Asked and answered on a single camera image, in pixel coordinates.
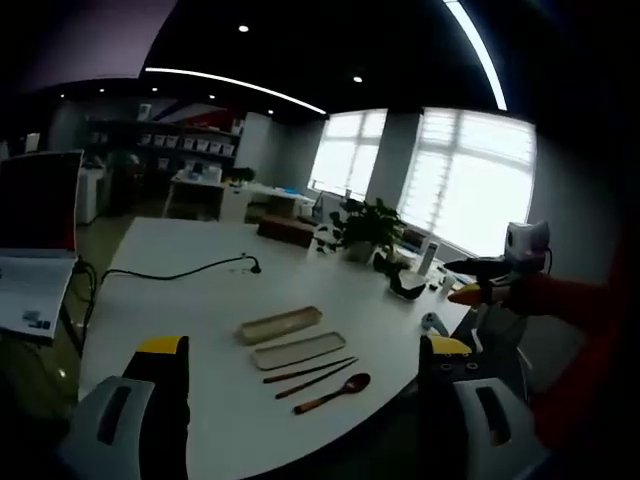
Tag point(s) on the white cabinet desk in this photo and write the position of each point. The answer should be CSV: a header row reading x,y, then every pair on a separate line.
x,y
210,197

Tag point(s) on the white laptop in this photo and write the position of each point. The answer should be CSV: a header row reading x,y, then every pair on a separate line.
x,y
35,240

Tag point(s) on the storage shelf with white bins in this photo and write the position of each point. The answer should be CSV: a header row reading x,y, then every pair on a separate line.
x,y
165,142

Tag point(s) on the large bright window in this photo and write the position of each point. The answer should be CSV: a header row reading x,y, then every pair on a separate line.
x,y
450,170

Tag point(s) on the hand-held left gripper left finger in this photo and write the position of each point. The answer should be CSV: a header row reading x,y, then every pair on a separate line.
x,y
125,430

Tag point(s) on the green potted plant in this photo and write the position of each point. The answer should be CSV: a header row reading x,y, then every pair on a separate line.
x,y
372,225

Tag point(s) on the beige cutlery case base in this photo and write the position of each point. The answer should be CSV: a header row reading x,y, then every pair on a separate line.
x,y
280,324

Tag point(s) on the brown rectangular box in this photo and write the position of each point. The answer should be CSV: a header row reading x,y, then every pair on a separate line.
x,y
286,230

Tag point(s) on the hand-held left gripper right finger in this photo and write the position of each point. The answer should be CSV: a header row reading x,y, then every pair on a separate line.
x,y
450,430

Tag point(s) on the grey handheld controller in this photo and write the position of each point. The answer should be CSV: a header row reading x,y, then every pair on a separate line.
x,y
434,322

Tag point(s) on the white cylinder bottle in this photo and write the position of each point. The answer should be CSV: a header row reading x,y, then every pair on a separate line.
x,y
429,257

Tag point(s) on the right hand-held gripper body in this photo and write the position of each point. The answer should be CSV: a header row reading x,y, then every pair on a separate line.
x,y
525,245

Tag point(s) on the black curved headset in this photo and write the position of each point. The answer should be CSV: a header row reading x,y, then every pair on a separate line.
x,y
407,292

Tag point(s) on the beige cutlery case lid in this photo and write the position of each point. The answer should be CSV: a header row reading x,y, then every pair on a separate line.
x,y
299,350

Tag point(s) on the brown wooden spoon utensil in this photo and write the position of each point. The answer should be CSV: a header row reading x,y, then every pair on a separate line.
x,y
345,390

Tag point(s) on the brown wooden chopstick utensil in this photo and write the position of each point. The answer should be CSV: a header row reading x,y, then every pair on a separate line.
x,y
315,380
310,370

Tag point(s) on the person's red clothing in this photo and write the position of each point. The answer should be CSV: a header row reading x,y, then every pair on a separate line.
x,y
585,380

